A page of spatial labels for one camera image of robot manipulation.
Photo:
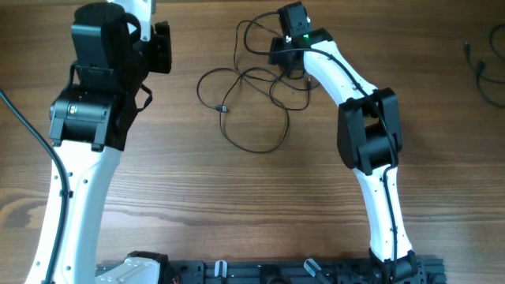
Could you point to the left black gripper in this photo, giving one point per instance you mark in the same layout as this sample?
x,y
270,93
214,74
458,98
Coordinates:
x,y
161,42

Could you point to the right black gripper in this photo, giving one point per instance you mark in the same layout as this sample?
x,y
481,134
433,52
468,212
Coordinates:
x,y
276,53

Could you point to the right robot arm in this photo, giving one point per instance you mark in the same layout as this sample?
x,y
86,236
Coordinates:
x,y
369,135

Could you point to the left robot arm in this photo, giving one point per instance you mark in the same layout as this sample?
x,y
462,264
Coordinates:
x,y
117,45

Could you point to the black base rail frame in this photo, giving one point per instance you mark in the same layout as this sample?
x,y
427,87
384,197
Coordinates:
x,y
351,271

